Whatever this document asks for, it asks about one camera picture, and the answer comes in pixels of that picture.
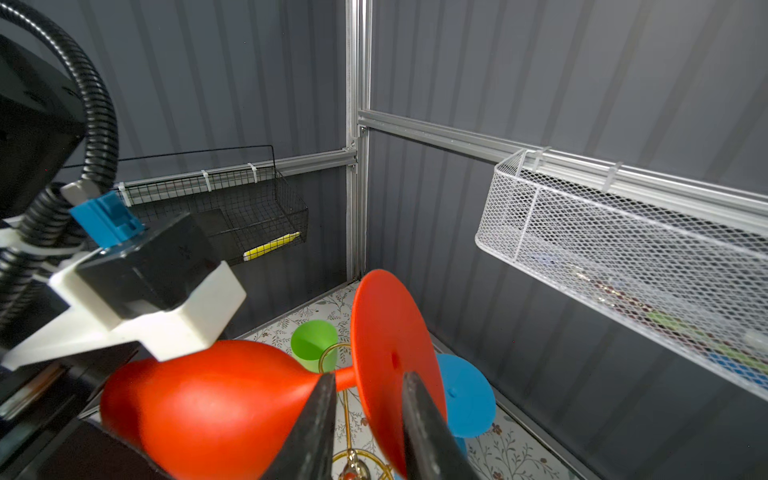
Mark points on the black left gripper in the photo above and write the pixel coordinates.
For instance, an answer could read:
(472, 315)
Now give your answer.
(49, 427)

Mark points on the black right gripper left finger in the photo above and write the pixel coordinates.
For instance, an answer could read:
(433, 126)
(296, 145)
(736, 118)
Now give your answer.
(308, 450)

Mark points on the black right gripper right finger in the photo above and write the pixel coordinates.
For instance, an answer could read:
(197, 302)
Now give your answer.
(431, 452)

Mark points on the blue wine glass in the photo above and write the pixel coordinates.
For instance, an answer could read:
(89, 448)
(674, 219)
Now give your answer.
(470, 401)

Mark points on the red wine glass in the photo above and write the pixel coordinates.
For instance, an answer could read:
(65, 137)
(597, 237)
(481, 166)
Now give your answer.
(225, 412)

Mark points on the green wine glass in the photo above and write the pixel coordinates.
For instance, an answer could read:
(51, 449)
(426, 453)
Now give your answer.
(309, 342)

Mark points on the white mesh basket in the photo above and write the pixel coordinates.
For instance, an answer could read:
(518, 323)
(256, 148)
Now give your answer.
(690, 275)

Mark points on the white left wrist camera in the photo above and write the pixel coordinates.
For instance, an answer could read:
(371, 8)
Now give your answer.
(164, 287)

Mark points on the black wire basket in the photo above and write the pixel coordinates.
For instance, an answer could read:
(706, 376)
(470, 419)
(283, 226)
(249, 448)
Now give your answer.
(238, 207)

